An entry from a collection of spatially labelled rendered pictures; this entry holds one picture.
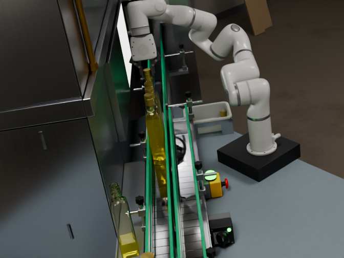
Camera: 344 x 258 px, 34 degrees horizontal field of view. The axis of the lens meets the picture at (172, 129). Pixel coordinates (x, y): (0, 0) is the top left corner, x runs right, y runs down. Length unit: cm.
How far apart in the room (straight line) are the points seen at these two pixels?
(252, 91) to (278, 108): 227
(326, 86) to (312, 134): 80
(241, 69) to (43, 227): 99
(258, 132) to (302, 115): 206
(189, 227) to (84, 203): 35
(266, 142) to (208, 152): 32
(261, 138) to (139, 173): 52
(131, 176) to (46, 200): 47
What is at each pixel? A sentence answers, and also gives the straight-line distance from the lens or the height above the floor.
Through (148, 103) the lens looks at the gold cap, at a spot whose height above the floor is 113.
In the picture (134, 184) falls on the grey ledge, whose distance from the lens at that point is 213.
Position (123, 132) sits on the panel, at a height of 102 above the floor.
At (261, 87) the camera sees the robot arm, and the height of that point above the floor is 111.
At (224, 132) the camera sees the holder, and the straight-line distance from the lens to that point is 261.
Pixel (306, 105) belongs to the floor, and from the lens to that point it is 447.
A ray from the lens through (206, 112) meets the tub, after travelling 273.
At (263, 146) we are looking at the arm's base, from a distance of 231.
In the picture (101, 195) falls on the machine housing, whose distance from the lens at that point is 180.
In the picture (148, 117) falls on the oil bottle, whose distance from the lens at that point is 216.
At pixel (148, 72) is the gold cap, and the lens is 228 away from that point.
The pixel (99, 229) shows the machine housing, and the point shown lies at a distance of 188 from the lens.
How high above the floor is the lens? 203
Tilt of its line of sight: 28 degrees down
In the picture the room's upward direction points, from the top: 10 degrees counter-clockwise
